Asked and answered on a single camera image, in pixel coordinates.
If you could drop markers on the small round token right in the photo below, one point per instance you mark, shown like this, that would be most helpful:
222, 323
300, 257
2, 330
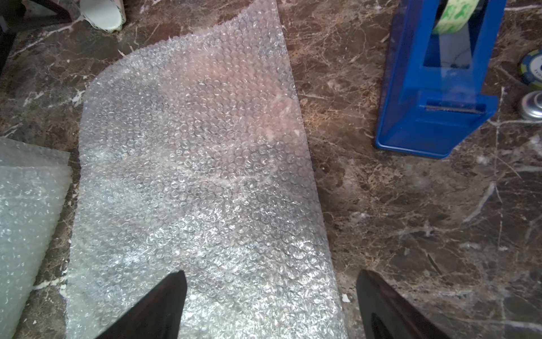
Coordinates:
530, 69

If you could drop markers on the bubble wrap pile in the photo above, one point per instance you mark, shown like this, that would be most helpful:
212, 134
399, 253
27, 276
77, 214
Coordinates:
194, 157

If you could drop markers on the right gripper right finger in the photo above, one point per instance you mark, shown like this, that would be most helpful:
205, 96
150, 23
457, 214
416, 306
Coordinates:
386, 314

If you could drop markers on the blue tape dispenser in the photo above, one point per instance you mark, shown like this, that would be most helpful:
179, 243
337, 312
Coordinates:
431, 96

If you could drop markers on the small round token left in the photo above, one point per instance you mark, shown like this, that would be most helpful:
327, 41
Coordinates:
530, 106

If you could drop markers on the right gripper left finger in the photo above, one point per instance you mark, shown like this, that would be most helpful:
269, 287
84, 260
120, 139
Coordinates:
157, 315

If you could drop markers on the small white ribbed vase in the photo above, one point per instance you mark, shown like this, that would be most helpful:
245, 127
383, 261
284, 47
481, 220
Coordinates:
105, 15

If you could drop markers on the green clear tape roll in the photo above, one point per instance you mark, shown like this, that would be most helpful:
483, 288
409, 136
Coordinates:
454, 16

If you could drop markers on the small round token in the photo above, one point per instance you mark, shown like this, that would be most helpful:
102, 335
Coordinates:
530, 106
530, 69

